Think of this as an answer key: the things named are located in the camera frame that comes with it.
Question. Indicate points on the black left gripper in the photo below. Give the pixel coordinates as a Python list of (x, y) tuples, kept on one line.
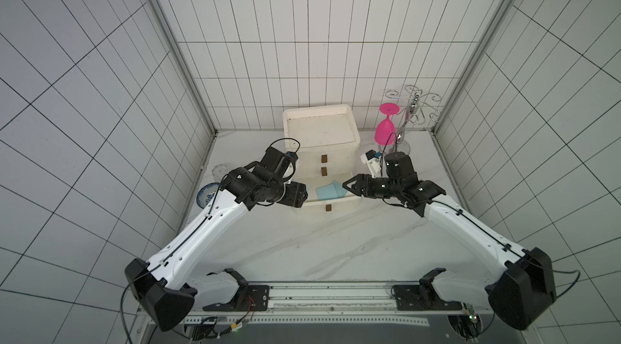
[(297, 194)]

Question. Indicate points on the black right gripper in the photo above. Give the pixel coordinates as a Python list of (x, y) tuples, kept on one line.
[(368, 186)]

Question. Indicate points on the white bottom pull-out drawer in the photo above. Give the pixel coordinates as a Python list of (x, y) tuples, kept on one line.
[(313, 206)]

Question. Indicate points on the blue sticky note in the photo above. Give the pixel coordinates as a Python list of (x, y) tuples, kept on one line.
[(325, 193), (339, 191)]

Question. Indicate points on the white plastic drawer cabinet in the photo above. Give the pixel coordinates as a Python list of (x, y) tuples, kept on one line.
[(325, 138)]

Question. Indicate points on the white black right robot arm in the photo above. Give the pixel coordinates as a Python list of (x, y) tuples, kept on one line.
[(517, 284)]

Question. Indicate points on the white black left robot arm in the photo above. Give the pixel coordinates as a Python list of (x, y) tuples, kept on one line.
[(161, 284)]

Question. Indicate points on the pink wine glass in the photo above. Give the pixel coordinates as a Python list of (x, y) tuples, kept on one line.
[(385, 133)]

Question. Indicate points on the clear upturned glass cup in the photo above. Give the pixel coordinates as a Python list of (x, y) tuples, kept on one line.
[(219, 172)]

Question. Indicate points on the blue white patterned plate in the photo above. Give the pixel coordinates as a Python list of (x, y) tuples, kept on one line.
[(206, 194)]

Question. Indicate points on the chrome glass holder stand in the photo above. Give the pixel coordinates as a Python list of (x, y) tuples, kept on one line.
[(421, 107)]

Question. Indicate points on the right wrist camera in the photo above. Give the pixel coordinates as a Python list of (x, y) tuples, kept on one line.
[(372, 160)]

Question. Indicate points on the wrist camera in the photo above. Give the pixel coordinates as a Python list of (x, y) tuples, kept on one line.
[(281, 165), (372, 160)]

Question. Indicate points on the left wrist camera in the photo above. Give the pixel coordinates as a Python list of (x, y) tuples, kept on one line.
[(281, 165)]

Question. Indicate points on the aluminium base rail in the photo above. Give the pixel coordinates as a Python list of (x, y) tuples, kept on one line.
[(234, 303)]

